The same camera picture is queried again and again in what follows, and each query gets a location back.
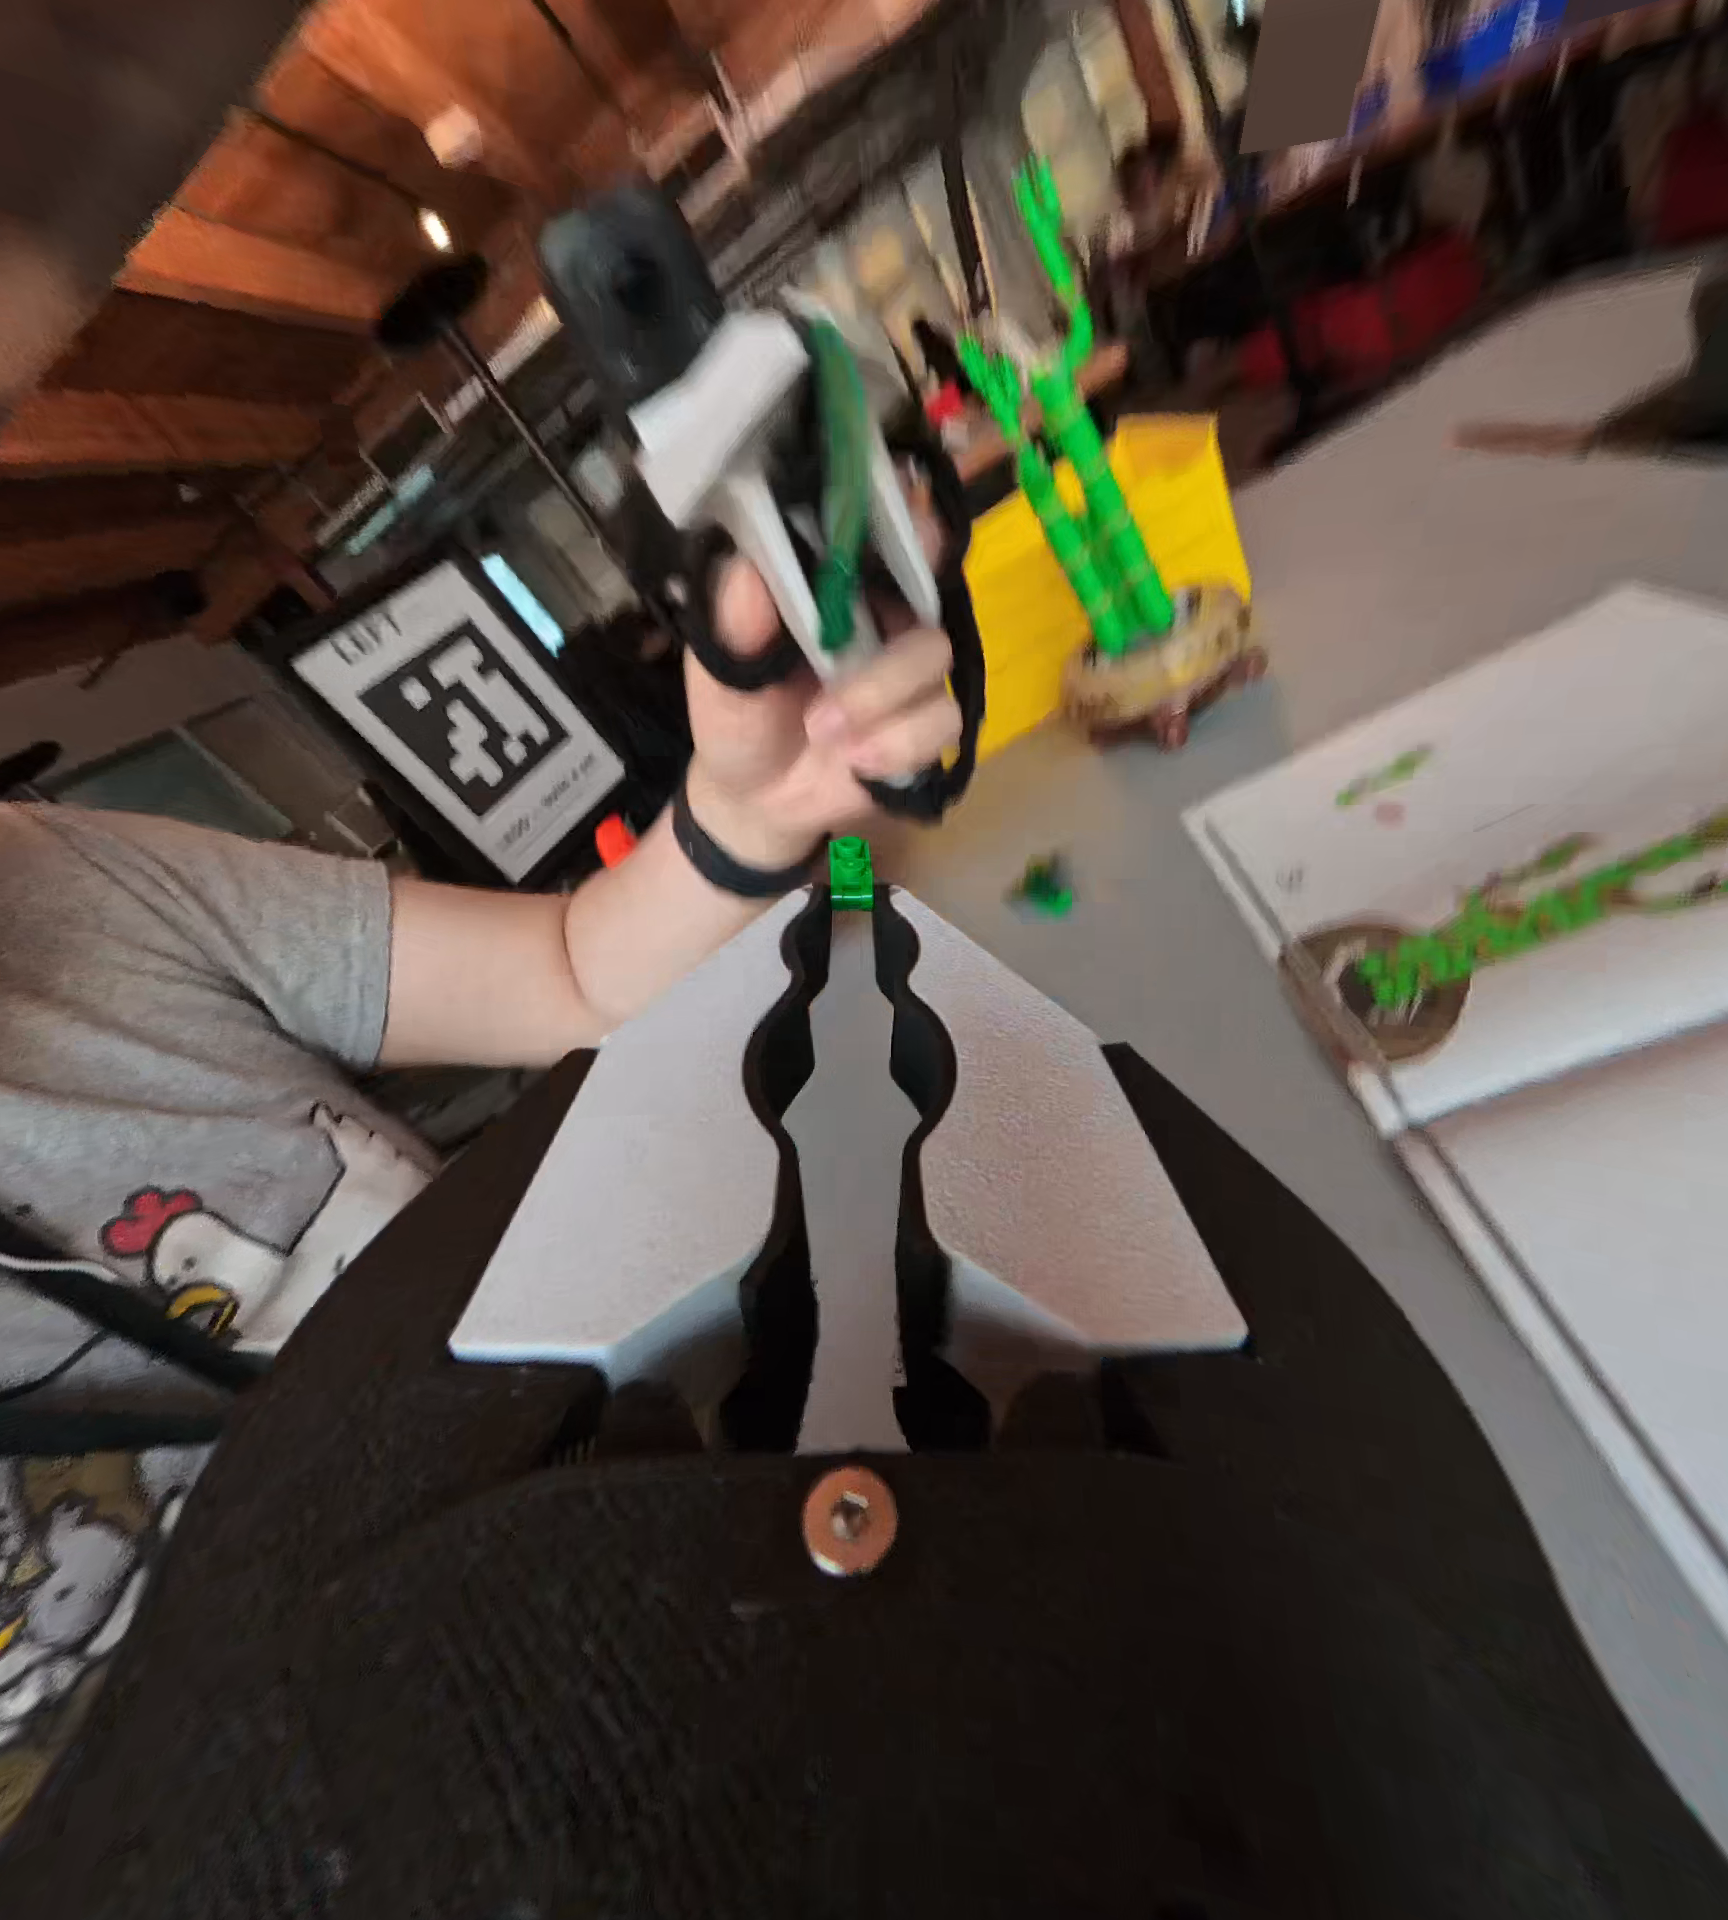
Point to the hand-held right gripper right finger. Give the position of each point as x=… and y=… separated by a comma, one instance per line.
x=1088, y=1201

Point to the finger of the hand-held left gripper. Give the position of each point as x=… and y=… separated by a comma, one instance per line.
x=907, y=524
x=729, y=435

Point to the black wristband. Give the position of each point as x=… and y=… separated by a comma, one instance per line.
x=723, y=867

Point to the person's left hand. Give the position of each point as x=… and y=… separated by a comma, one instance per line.
x=789, y=751

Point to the green lego bamboo model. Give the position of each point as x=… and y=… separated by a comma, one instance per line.
x=1104, y=554

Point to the white sign with black marker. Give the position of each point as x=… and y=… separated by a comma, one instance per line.
x=474, y=704

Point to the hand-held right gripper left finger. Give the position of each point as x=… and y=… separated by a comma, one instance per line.
x=609, y=1201

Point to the small bright green lego piece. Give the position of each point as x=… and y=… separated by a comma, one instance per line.
x=850, y=872

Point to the yellow plastic bin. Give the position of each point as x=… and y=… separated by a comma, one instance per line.
x=1014, y=600

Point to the black pole lamp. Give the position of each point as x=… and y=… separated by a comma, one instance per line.
x=428, y=301

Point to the person's grey printed shirt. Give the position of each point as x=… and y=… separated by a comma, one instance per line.
x=129, y=975

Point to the red bag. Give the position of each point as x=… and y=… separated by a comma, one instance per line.
x=1345, y=323
x=1448, y=278

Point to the small dark green lego piece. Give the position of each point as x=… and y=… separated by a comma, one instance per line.
x=1044, y=888

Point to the dark green lego leaf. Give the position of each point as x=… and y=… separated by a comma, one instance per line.
x=842, y=451

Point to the open lego instruction booklet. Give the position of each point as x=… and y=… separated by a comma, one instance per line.
x=1555, y=704

